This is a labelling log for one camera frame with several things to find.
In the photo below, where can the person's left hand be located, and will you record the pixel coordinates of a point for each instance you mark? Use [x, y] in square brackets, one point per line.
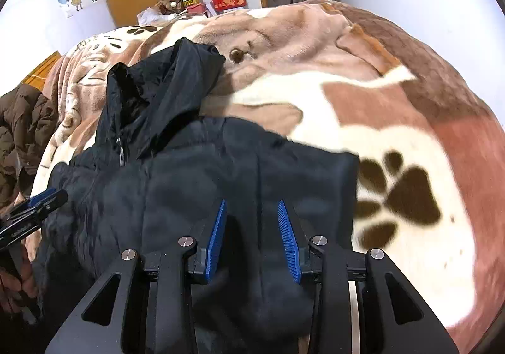
[27, 279]

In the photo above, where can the paw print blanket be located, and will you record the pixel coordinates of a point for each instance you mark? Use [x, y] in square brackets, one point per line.
[355, 101]

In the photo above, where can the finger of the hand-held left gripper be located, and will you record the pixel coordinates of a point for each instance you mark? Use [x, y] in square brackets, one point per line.
[39, 199]
[53, 202]

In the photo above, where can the crumpled white bag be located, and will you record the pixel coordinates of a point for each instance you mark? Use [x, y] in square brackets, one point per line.
[149, 16]

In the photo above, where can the brown puffer jacket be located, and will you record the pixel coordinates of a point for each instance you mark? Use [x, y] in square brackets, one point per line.
[23, 121]

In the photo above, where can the black puffer jacket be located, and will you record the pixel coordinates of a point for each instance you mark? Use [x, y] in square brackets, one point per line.
[177, 180]

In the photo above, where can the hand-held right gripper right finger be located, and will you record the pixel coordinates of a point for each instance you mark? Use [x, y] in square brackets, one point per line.
[288, 247]

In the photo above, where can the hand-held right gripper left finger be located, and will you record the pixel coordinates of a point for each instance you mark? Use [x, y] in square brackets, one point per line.
[215, 247]

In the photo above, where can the wooden bed frame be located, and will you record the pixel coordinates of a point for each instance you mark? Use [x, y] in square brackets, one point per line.
[41, 69]

